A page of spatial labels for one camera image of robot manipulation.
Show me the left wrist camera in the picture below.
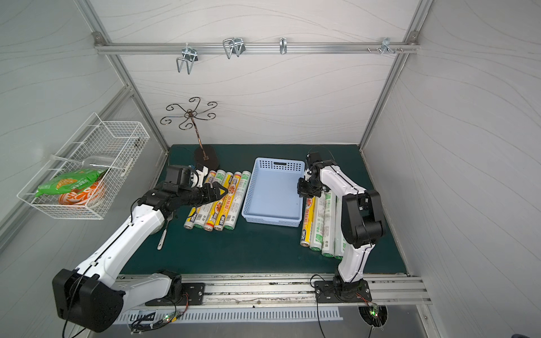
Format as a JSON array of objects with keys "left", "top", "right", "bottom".
[{"left": 165, "top": 165, "right": 209, "bottom": 189}]

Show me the light blue plastic basket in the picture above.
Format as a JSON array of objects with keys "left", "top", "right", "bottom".
[{"left": 241, "top": 157, "right": 305, "bottom": 228}]

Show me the double metal hook left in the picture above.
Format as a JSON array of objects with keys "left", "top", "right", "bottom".
[{"left": 176, "top": 44, "right": 199, "bottom": 75}]

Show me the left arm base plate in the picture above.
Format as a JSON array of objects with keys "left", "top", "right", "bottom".
[{"left": 145, "top": 283, "right": 206, "bottom": 306}]

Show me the brown metal hook stand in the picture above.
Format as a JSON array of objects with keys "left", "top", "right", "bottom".
[{"left": 159, "top": 96, "right": 221, "bottom": 171}]

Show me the double metal hook middle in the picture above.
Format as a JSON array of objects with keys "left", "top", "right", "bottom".
[{"left": 222, "top": 37, "right": 246, "bottom": 59}]

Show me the green snack bag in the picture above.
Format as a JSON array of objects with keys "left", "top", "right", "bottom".
[{"left": 35, "top": 168, "right": 106, "bottom": 197}]

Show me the double metal hook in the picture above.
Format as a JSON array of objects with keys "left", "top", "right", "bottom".
[
  {"left": 176, "top": 44, "right": 199, "bottom": 75},
  {"left": 222, "top": 37, "right": 246, "bottom": 59}
]

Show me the orange snack bag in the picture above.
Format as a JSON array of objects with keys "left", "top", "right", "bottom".
[{"left": 58, "top": 182, "right": 106, "bottom": 206}]

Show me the left base cable bundle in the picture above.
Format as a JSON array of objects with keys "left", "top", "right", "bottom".
[{"left": 128, "top": 291, "right": 190, "bottom": 335}]

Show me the white vented cable duct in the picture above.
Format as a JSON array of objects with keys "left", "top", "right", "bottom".
[{"left": 113, "top": 307, "right": 344, "bottom": 325}]

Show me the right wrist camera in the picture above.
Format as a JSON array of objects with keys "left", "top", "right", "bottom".
[{"left": 307, "top": 152, "right": 336, "bottom": 172}]

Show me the metal fork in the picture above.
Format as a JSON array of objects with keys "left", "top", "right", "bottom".
[{"left": 157, "top": 215, "right": 173, "bottom": 251}]

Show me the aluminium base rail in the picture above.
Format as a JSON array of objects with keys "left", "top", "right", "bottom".
[{"left": 84, "top": 272, "right": 433, "bottom": 311}]

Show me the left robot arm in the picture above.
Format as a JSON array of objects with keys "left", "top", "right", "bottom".
[{"left": 52, "top": 183, "right": 228, "bottom": 332}]

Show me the metal hook right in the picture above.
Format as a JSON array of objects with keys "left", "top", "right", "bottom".
[{"left": 366, "top": 38, "right": 404, "bottom": 55}]

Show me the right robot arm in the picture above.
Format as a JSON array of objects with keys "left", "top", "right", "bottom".
[{"left": 297, "top": 159, "right": 385, "bottom": 292}]

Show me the white wire wall basket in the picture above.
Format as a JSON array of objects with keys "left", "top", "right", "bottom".
[{"left": 17, "top": 114, "right": 149, "bottom": 220}]

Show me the single metal hook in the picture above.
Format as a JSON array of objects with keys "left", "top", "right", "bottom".
[{"left": 279, "top": 37, "right": 287, "bottom": 55}]

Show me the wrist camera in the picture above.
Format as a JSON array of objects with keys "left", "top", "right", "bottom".
[
  {"left": 165, "top": 165, "right": 209, "bottom": 189},
  {"left": 307, "top": 152, "right": 336, "bottom": 172}
]

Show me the aluminium top rail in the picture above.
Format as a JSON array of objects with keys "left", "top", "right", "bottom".
[{"left": 95, "top": 40, "right": 421, "bottom": 56}]

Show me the right base cable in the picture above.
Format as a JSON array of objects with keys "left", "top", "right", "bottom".
[{"left": 309, "top": 273, "right": 328, "bottom": 338}]

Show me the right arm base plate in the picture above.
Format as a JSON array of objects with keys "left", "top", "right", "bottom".
[{"left": 311, "top": 279, "right": 373, "bottom": 304}]

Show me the yellow wrap roll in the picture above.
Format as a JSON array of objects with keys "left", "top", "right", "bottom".
[
  {"left": 214, "top": 172, "right": 242, "bottom": 231},
  {"left": 204, "top": 172, "right": 233, "bottom": 232},
  {"left": 300, "top": 197, "right": 316, "bottom": 247},
  {"left": 184, "top": 170, "right": 216, "bottom": 230}
]

